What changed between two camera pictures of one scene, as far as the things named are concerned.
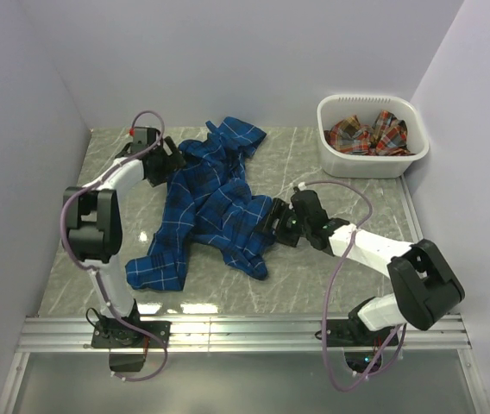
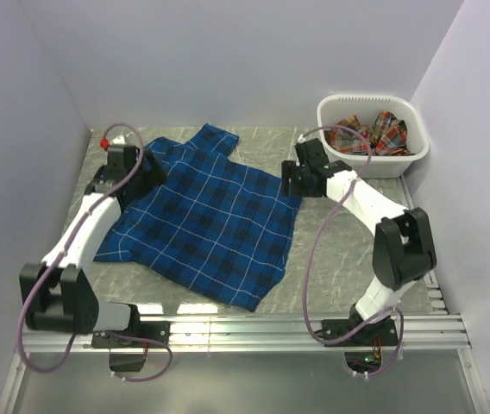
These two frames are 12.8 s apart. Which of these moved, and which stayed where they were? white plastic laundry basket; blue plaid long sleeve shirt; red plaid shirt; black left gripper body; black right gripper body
Moved: blue plaid long sleeve shirt; black left gripper body; black right gripper body
Stayed: white plastic laundry basket; red plaid shirt
